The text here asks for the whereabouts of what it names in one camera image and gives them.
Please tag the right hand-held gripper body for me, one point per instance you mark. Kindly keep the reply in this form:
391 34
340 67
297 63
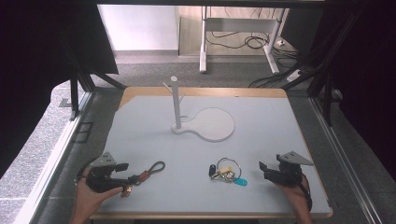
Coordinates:
286 174

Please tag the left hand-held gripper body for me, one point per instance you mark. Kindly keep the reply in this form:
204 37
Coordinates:
101 179

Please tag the person's right hand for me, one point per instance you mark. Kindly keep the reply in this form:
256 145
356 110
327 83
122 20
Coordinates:
294 194

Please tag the person's left hand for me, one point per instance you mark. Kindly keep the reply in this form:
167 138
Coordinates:
88 199

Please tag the grey table mat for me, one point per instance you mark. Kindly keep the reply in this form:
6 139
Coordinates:
193 155

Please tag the white key holder stand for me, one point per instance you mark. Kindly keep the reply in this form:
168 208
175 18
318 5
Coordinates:
211 124

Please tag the white power strip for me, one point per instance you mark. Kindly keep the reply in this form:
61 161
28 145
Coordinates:
294 75

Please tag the black curtain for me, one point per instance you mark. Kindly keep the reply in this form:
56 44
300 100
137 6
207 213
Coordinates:
367 77
46 62

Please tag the white cabinet panel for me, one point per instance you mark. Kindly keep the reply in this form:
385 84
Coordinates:
140 28

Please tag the aluminium rail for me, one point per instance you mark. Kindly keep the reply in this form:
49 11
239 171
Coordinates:
342 161
53 161

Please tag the black frame strut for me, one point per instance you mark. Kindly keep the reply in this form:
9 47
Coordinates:
77 93
327 93

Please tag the white desk frame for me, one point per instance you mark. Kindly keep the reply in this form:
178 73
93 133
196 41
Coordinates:
239 25

